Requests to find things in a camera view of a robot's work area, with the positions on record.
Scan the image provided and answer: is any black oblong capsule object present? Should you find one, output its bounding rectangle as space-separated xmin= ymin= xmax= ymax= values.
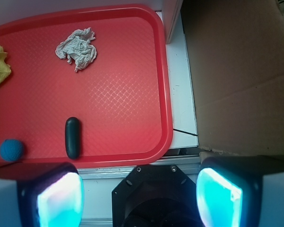
xmin=64 ymin=117 xmax=81 ymax=160

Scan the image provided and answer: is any brown cardboard box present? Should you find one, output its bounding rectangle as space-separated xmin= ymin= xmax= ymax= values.
xmin=181 ymin=0 xmax=284 ymax=155

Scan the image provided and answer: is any red plastic tray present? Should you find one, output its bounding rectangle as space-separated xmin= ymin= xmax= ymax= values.
xmin=0 ymin=4 xmax=173 ymax=168

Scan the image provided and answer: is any crumpled white paper towel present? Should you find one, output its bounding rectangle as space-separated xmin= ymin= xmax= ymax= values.
xmin=55 ymin=27 xmax=97 ymax=73

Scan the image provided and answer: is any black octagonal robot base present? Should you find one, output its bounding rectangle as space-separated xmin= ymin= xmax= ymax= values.
xmin=112 ymin=165 xmax=203 ymax=227

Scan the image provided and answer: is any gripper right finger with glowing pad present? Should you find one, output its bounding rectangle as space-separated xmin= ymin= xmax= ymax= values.
xmin=196 ymin=155 xmax=284 ymax=227

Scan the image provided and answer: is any blue textured ball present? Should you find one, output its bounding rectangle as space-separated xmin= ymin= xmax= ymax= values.
xmin=0 ymin=139 xmax=24 ymax=162

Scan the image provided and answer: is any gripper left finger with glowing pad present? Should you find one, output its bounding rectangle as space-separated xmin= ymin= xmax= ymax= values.
xmin=0 ymin=162 xmax=84 ymax=227

